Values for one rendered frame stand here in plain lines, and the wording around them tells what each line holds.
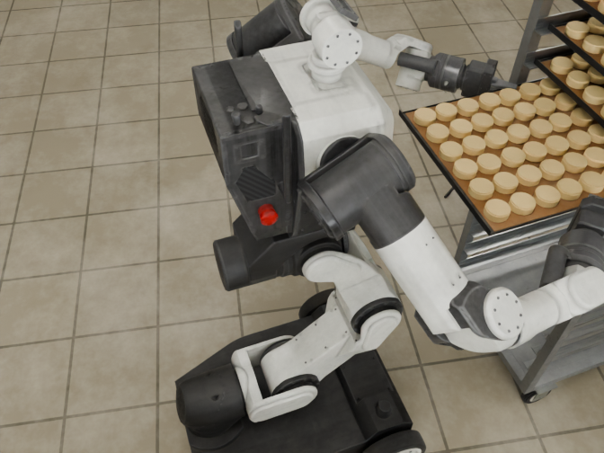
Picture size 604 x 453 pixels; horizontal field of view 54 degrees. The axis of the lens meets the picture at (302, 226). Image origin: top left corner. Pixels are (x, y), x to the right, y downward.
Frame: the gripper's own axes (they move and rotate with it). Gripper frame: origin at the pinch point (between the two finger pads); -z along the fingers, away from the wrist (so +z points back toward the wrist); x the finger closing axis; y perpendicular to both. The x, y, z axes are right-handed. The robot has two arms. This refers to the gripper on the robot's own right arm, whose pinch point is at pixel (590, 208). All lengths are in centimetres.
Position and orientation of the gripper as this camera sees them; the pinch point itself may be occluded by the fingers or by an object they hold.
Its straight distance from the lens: 133.6
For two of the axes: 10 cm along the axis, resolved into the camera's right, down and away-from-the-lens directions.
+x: -0.1, -6.6, -7.5
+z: -4.2, 6.8, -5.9
